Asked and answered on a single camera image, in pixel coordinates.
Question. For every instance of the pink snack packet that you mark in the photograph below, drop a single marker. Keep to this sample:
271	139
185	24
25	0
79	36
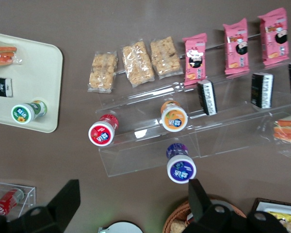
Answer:
236	46
195	60
274	36

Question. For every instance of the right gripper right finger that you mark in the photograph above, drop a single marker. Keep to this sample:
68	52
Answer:
198	200

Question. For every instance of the cream plastic tray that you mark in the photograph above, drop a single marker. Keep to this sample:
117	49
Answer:
38	72

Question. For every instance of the yellow snack packet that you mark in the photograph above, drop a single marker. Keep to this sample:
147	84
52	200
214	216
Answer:
281	216

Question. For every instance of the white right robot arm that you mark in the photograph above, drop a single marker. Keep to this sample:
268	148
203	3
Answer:
121	227

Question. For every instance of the dark brown wicker basket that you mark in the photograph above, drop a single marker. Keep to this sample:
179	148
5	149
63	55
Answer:
177	211

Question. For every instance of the orange gum bottle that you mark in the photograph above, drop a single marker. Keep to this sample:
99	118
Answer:
174	119

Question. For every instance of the peanut snack bag middle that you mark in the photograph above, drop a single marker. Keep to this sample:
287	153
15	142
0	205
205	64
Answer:
138	64

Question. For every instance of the clear acrylic stepped stand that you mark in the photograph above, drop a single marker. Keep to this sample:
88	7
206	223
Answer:
148	155

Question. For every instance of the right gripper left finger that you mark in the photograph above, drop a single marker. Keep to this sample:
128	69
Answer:
68	196

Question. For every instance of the peanut snack bag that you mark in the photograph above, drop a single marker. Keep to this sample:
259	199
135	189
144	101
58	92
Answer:
138	64
103	72

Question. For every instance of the clear wrapped rice cracker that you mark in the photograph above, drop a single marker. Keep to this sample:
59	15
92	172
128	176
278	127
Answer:
166	58

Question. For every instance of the red gum bottle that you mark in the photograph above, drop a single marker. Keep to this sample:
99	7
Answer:
101	133

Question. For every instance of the clear acrylic bottle rack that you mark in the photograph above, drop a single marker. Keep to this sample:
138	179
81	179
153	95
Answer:
29	199

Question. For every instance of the blue gum bottle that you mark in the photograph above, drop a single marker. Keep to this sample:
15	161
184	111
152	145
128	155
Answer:
180	167

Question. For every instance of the wrapped triangle sandwich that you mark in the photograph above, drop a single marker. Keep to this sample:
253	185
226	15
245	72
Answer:
2	56
288	131

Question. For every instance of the black flat gum pack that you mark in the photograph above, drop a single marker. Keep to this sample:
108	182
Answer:
0	87

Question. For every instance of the green gum bottle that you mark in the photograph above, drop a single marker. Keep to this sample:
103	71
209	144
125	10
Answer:
26	112

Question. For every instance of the peanut snack bag right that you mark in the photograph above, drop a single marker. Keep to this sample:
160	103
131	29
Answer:
103	72

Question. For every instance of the red cola bottle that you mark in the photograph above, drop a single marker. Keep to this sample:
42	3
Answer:
4	202

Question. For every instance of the grey plastic bin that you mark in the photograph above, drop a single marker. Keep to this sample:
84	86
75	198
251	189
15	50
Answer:
276	206

